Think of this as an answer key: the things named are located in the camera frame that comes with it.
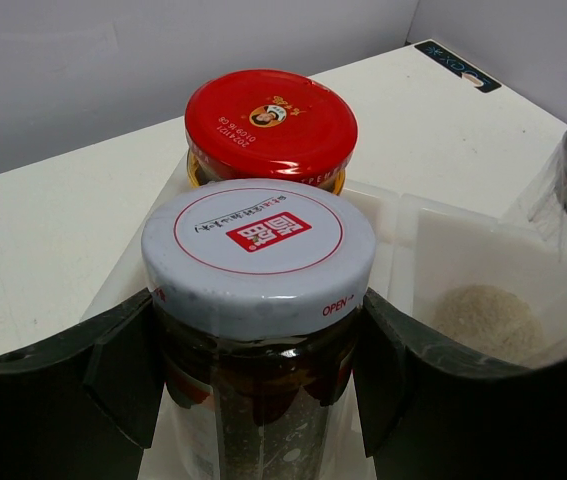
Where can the left corner logo sticker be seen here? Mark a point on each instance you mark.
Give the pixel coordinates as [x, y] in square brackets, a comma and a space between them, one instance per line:
[458, 66]

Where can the white compartment tray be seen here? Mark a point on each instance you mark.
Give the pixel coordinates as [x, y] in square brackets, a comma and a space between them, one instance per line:
[492, 288]

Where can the red lid sauce jar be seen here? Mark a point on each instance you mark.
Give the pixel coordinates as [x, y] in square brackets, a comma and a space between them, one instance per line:
[265, 123]

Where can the white lid small jar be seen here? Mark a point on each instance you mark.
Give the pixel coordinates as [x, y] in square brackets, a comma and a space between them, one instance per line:
[257, 286]

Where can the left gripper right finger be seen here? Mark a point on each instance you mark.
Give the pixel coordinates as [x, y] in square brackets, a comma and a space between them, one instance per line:
[431, 408]

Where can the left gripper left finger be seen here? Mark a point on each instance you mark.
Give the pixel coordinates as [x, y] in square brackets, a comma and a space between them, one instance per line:
[84, 403]

